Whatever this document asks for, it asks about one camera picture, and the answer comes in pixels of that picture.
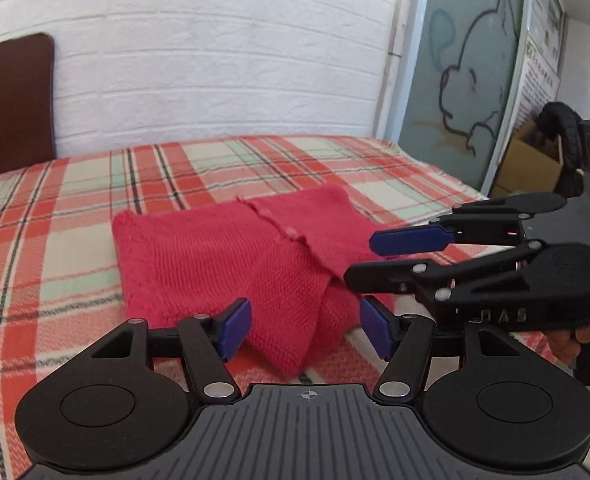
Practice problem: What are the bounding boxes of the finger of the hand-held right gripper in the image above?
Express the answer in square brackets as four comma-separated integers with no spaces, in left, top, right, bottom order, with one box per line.
[369,192,530,257]
[344,241,550,307]

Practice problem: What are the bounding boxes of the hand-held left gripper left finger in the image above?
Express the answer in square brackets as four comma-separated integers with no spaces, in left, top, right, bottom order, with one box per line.
[91,297,254,405]

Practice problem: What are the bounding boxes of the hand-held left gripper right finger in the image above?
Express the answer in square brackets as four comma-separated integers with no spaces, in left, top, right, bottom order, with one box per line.
[360,296,518,406]

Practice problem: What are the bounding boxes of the red knitted sweater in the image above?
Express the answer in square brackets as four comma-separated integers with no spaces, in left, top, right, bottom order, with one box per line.
[111,183,406,378]

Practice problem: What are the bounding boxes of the person's right hand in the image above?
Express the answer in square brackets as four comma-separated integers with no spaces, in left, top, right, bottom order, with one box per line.
[545,300,590,367]

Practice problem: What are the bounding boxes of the cardboard box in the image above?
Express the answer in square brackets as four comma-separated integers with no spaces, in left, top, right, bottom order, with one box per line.
[490,119,566,200]

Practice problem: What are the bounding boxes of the frosted glass door cartoon cat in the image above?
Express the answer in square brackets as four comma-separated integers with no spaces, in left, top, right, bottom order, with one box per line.
[397,0,533,196]

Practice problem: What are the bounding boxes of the plaid bed blanket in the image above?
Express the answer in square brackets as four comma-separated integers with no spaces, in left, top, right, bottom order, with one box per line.
[0,135,566,480]

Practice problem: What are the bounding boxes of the brown padded headboard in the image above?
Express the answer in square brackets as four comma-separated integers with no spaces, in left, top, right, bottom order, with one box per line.
[0,32,58,183]

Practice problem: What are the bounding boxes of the white door frame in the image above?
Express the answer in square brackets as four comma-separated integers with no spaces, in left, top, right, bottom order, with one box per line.
[372,0,433,143]

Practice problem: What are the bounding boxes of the wall poster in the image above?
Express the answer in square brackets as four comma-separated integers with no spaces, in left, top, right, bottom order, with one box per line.
[517,0,566,126]

